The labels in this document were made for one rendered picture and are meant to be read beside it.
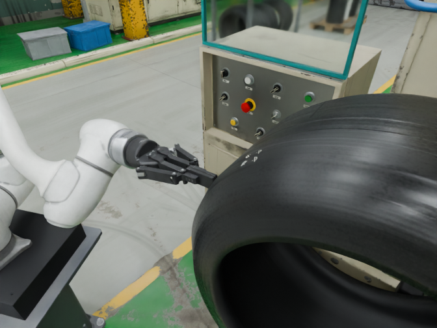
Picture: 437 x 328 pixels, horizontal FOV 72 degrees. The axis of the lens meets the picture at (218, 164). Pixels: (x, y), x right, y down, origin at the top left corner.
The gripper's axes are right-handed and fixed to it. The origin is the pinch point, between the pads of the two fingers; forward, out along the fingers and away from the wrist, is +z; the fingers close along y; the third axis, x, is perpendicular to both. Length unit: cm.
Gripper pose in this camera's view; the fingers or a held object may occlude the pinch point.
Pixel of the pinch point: (201, 177)
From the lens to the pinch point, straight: 60.3
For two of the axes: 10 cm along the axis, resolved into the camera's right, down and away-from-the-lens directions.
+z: 7.7, 2.7, -5.7
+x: 1.1, 8.3, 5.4
